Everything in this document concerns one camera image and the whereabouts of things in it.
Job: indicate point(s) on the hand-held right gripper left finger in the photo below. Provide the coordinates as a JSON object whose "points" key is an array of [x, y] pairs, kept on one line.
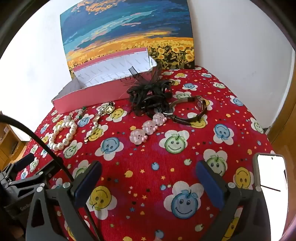
{"points": [[87, 183]]}

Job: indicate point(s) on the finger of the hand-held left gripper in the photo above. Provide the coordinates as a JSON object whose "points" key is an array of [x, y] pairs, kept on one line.
{"points": [[24, 162], [34, 177]]}

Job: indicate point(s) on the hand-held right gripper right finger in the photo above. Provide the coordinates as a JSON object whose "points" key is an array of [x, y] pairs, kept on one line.
{"points": [[209, 185]]}

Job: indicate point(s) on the pink flower hair clip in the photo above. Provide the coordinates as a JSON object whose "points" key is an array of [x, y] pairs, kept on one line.
{"points": [[149, 126]]}

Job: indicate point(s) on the pink cardboard box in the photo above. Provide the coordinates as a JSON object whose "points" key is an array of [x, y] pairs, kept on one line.
{"points": [[92, 95]]}

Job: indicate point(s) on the black ribbon hair clip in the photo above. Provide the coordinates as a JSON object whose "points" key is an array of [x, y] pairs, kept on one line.
{"points": [[150, 92]]}

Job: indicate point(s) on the wooden cabinet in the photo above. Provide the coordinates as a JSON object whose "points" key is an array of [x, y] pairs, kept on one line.
{"points": [[9, 141]]}

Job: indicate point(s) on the smartphone in grey case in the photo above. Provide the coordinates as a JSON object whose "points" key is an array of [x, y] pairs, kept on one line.
{"points": [[269, 171]]}

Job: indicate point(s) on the red smiley printed cloth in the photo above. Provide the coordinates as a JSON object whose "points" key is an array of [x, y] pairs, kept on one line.
{"points": [[148, 166]]}

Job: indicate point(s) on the green bead earring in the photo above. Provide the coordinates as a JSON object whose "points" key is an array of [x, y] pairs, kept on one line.
{"points": [[80, 112]]}

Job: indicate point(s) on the wooden door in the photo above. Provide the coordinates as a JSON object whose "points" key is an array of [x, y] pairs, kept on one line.
{"points": [[285, 109]]}

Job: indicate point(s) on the sunflower field painting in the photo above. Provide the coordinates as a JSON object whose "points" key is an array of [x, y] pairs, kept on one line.
{"points": [[124, 32]]}

